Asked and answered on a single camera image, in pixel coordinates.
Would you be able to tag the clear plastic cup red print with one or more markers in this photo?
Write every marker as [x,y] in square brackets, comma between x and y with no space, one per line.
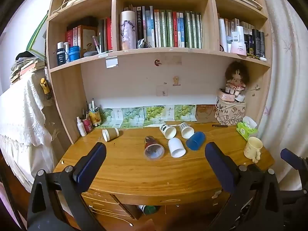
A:
[153,150]

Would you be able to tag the white pink device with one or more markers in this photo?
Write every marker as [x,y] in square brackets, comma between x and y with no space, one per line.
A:
[238,48]

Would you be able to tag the white spray bottle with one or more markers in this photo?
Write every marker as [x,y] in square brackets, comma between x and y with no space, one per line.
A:
[81,127]

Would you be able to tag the red pen holder can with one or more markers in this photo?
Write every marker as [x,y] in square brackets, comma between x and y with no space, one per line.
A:
[88,125]

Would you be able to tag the white paper cup black print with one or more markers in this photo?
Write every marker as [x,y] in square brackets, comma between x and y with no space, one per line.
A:
[168,131]

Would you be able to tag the row of red and dark books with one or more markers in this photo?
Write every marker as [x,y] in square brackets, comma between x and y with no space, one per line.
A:
[90,36]

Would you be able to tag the yellow printed can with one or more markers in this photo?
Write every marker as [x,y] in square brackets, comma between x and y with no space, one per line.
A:
[95,117]

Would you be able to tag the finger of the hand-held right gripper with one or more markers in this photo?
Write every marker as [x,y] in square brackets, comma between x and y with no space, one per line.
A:
[290,156]

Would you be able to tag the wooden bookshelf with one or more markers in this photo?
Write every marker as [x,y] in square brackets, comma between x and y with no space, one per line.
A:
[166,53]

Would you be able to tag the blue jar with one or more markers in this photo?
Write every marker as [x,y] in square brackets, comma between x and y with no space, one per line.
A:
[74,53]

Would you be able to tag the grape print tissue pack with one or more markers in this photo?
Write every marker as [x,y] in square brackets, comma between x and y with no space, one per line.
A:
[184,112]
[154,114]
[131,117]
[108,118]

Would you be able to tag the white paper label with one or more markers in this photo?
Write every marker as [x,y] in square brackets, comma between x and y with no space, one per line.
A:
[112,62]

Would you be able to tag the white paper cup dotted print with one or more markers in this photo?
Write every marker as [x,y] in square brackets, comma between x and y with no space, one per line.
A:
[187,130]

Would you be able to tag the dark bottle white cap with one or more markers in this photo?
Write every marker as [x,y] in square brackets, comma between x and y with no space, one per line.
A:
[60,54]

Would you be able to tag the stack of books and papers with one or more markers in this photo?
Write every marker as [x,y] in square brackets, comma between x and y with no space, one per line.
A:
[24,66]

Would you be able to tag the white lace cloth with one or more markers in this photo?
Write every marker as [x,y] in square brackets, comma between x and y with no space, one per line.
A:
[21,118]

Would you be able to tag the row of green and white books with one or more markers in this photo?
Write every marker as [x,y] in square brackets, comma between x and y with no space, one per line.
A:
[169,28]

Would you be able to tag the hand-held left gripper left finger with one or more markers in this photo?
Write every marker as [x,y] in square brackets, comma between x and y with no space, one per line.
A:
[91,163]

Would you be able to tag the white slim bottle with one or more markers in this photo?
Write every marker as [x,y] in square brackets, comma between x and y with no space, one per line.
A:
[67,52]

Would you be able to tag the white floral curtain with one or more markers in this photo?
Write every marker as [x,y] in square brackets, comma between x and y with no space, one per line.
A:
[287,77]

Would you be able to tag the cream ceramic mug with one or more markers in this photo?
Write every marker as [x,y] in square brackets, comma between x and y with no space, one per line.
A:
[252,148]

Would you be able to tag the brown paper cup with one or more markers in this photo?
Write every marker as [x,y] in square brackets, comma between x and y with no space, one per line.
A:
[110,134]

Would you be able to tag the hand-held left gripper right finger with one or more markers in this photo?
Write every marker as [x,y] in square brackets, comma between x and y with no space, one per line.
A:
[219,167]

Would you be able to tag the blue plastic cup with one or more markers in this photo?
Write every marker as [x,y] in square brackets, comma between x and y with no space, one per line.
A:
[196,140]

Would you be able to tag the brown haired rag doll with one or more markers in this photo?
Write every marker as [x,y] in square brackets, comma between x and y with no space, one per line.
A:
[236,77]

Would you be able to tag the wooden desk drawers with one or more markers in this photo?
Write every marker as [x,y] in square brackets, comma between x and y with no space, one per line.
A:
[108,204]

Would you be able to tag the pink dotted box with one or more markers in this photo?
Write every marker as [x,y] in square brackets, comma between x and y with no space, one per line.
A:
[227,96]

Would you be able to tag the printed fabric basket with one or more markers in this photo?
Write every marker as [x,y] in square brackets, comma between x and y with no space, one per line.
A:
[229,114]

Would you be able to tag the green framed picture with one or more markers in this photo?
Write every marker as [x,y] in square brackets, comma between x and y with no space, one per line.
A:
[36,37]

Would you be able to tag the brown print tissue pack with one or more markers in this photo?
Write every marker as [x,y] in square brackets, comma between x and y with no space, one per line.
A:
[205,113]

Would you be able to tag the green tissue pack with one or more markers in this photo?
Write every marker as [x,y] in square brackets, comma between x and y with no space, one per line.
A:
[246,130]

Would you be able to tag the green white bottle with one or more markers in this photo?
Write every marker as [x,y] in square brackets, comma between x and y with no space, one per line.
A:
[148,209]

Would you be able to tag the yellow toy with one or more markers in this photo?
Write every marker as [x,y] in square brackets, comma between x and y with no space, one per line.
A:
[44,86]

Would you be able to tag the black boxes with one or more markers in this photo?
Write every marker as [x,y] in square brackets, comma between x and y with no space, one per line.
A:
[258,42]

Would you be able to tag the plain white cup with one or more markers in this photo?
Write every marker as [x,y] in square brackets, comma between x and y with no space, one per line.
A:
[176,147]

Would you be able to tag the white floral tube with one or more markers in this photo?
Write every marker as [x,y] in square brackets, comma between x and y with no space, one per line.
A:
[128,30]

